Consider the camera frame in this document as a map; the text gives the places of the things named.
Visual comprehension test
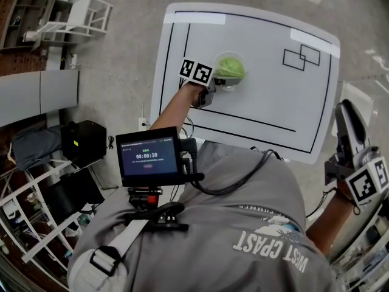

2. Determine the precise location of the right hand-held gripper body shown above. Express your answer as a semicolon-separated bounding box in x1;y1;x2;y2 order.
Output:
323;144;389;207

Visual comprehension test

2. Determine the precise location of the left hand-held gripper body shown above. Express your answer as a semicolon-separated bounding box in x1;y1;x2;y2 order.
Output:
177;58;218;109

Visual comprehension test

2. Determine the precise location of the green cabbage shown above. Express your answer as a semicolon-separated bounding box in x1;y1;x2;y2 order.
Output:
215;57;246;80

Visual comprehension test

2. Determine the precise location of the white plate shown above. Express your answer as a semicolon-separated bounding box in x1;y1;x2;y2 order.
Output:
212;50;249;92

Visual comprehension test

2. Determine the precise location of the person's right forearm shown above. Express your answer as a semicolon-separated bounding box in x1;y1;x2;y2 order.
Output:
305;187;356;257

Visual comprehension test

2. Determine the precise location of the person's left forearm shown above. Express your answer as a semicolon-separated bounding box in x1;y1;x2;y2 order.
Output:
148;83;203;133

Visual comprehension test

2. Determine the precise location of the white table with black lines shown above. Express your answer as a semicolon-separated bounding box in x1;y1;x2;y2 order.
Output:
149;2;341;165

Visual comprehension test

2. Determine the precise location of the white cluttered shelf unit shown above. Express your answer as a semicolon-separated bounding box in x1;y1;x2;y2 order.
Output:
329;193;389;292

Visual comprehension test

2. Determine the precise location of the black monitor screen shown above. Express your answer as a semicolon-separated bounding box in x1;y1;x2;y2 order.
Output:
115;125;205;188

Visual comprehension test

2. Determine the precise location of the black box with yellow sticker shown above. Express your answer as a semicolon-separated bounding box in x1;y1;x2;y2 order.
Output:
60;119;108;169

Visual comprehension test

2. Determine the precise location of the white wooden chair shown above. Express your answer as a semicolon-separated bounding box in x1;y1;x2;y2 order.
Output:
38;0;114;44

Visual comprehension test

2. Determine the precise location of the grey cabinet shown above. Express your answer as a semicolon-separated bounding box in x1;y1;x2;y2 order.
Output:
0;69;80;128

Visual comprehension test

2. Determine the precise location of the person's grey printed shirt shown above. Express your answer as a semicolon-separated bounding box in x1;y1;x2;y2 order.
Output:
66;140;338;292

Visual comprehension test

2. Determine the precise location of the black folding chair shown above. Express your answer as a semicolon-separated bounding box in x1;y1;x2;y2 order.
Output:
45;166;106;221

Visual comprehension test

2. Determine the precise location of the blue-grey cloth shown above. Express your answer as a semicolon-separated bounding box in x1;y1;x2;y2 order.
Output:
11;125;65;172

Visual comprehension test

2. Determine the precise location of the grey shelf unit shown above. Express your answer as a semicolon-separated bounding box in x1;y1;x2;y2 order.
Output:
0;0;51;53

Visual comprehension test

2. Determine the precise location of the white metal shelf rack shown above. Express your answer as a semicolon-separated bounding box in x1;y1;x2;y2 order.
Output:
0;159;84;288

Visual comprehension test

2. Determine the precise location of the thick black monitor cable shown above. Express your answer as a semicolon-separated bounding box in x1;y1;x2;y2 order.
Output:
194;149;282;196

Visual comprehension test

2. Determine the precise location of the black monitor mount clamp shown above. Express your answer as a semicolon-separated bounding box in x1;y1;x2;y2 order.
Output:
127;186;190;233

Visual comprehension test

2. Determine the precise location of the grey shoulder strap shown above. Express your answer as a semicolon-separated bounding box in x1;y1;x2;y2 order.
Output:
89;219;150;277

